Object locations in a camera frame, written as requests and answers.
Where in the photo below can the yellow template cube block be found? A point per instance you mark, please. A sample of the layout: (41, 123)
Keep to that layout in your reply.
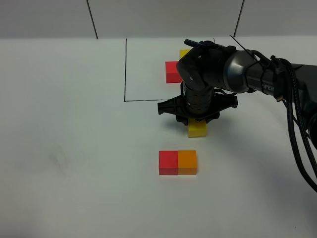
(183, 52)

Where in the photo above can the red template cube block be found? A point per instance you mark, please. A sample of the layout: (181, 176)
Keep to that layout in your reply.
(172, 75)

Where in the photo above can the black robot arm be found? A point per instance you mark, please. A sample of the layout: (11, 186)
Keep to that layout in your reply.
(212, 76)

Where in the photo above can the orange cube block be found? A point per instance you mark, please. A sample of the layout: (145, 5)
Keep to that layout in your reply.
(187, 162)

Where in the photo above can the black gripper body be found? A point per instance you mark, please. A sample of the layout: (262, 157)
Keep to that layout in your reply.
(185, 111)

